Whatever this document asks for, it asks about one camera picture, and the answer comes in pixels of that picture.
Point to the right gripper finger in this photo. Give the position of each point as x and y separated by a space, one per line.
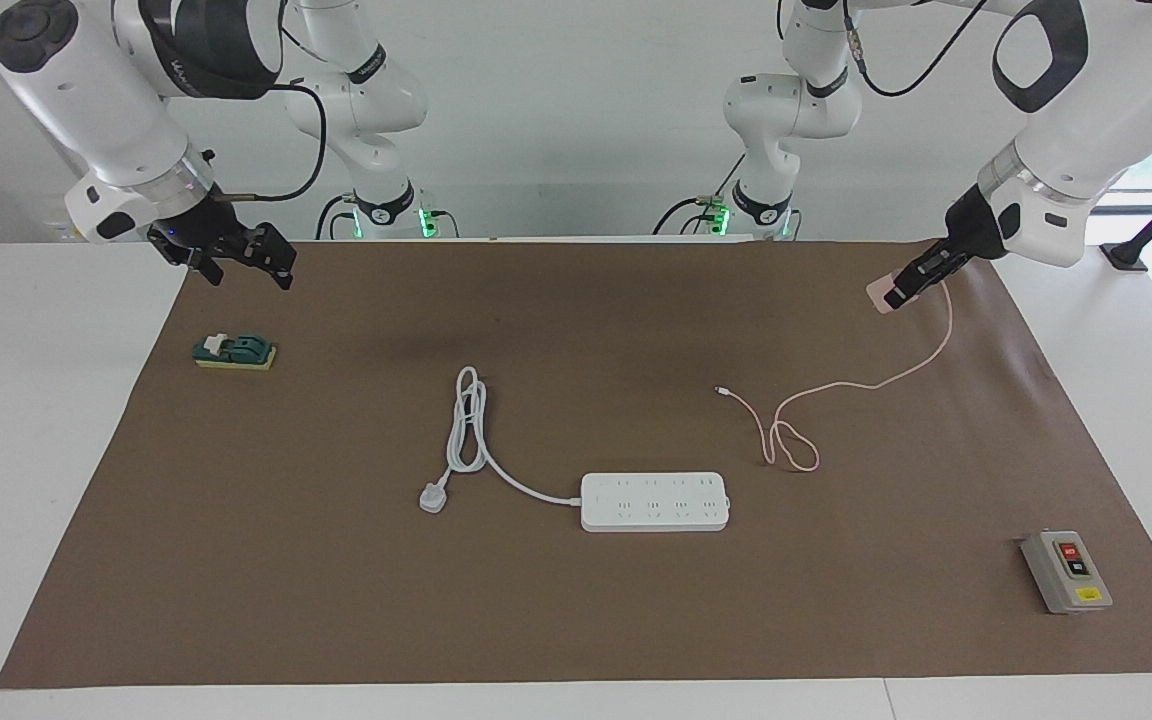
271 245
201 265

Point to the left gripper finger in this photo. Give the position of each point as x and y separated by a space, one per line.
921 265
936 278

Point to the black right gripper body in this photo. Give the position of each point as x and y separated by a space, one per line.
191 230

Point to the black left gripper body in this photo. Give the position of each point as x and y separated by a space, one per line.
981 225

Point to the pink usb charger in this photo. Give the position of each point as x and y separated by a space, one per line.
878 292

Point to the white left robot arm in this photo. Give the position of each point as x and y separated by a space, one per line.
1086 130

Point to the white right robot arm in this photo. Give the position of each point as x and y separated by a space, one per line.
86 90

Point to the white three-pin plug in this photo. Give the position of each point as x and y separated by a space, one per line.
433 498

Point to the white power strip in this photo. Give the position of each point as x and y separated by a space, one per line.
656 500

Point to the brown paper table mat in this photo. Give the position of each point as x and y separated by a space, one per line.
576 600

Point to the green knife switch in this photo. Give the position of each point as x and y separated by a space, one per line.
241 350

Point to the white wall outlet box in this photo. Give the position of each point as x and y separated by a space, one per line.
56 232

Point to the grey on-off switch box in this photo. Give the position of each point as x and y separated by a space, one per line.
1066 580

